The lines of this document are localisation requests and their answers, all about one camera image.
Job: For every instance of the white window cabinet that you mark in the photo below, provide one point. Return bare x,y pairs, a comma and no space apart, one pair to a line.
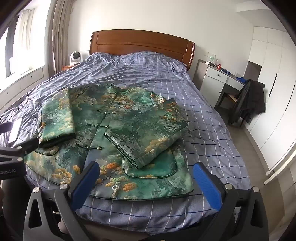
27,78

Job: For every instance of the reddish wooden nightstand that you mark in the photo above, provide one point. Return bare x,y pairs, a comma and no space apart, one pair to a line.
69,67

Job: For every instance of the clear glass vessel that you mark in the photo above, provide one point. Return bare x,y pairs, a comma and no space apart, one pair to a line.
212,58

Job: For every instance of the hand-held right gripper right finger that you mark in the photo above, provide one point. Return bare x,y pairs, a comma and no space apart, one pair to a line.
207,185

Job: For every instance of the blue object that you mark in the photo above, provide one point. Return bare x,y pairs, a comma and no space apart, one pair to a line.
225,71
242,80

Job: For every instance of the wooden headboard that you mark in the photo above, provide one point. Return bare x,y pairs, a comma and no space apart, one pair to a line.
138,42

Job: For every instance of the white desk with drawer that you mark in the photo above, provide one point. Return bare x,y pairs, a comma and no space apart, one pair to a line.
215,81

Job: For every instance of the window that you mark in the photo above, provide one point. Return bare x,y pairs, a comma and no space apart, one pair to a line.
25,41

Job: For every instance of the white desk fan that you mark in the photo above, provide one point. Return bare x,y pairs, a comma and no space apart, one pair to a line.
75,56

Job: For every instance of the beige curtain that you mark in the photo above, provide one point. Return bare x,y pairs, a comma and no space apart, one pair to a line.
60,34

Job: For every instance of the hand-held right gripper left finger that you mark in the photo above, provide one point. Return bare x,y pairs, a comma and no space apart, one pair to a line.
85,183

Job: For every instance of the green patterned jacket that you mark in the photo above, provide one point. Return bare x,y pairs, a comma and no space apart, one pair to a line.
129,120

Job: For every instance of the white wardrobe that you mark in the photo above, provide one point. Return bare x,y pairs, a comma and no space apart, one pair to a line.
272,69

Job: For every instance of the chair with black coat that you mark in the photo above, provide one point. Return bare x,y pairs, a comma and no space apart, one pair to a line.
251,97

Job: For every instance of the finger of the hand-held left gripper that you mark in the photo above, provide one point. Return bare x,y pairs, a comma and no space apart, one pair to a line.
29,145

